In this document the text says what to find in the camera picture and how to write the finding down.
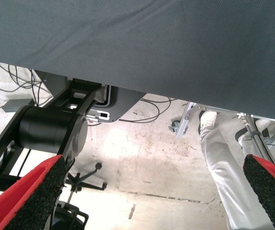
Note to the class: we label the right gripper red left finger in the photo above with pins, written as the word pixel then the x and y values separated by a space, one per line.
pixel 19 203

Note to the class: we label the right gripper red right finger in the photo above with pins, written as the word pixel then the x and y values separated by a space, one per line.
pixel 271 191

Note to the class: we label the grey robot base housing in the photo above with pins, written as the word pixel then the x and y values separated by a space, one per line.
pixel 125 103

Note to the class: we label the black base wheel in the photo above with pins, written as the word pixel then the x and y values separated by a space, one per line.
pixel 65 215

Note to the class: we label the black office chair base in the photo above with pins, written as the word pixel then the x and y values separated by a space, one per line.
pixel 98 165

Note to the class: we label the white shoe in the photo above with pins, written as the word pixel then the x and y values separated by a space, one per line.
pixel 208 118

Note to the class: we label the grey power adapter box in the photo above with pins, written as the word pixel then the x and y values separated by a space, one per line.
pixel 15 105

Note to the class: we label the grey caster wheel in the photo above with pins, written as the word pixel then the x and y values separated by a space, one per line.
pixel 174 125

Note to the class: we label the dark grey table cloth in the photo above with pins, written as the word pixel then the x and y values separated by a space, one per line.
pixel 137 36

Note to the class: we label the aluminium frame post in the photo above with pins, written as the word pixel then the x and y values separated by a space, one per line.
pixel 184 124

